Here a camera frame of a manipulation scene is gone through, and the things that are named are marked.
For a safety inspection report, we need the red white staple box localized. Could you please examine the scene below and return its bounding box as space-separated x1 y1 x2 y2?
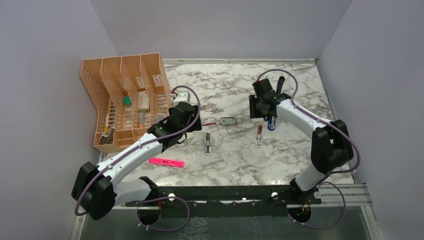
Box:
201 117 217 126

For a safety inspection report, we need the staple tray with staples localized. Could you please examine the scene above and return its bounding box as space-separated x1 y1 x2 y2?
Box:
220 117 237 126

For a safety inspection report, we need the white eraser block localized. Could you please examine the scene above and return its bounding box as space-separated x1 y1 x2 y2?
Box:
204 132 211 155

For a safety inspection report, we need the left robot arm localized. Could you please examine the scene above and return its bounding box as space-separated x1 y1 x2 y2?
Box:
71 102 202 220

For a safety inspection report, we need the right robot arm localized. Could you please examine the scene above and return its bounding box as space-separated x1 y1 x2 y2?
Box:
249 78 354 204

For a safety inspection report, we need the clear tape roll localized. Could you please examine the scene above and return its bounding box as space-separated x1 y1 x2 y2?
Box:
152 113 167 124

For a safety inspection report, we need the white paper card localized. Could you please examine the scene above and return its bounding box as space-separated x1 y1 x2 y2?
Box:
137 91 150 113

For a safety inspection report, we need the pink highlighter marker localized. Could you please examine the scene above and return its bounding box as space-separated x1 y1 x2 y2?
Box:
148 157 185 168

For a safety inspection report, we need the orange plastic desk organizer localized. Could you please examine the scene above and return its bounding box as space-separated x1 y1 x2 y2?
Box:
80 53 172 154

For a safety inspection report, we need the green eraser in organizer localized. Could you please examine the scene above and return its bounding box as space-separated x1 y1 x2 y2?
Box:
123 95 132 106

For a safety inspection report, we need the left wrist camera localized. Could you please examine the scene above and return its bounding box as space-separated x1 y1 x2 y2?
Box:
172 91 191 108

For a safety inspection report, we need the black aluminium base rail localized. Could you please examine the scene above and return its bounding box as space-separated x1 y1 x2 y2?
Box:
125 184 373 213

